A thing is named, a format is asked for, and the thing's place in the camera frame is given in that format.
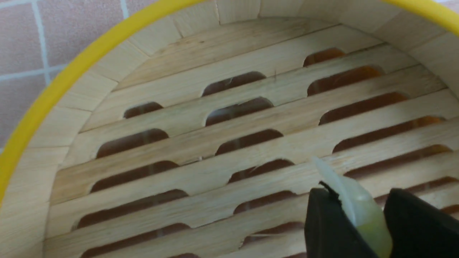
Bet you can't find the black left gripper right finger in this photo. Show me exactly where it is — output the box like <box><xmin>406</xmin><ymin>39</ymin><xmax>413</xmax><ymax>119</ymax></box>
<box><xmin>384</xmin><ymin>189</ymin><xmax>459</xmax><ymax>258</ymax></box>

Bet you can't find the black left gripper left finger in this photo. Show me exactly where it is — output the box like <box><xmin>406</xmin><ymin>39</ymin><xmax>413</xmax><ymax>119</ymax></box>
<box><xmin>304</xmin><ymin>181</ymin><xmax>377</xmax><ymax>258</ymax></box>

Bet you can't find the pale green toy dumpling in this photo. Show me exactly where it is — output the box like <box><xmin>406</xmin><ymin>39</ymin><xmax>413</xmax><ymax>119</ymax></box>
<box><xmin>311</xmin><ymin>156</ymin><xmax>393</xmax><ymax>258</ymax></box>

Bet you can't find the bamboo steamer tray yellow rim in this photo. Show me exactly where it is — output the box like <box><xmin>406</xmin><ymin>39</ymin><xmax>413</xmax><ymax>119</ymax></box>
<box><xmin>1</xmin><ymin>0</ymin><xmax>459</xmax><ymax>258</ymax></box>

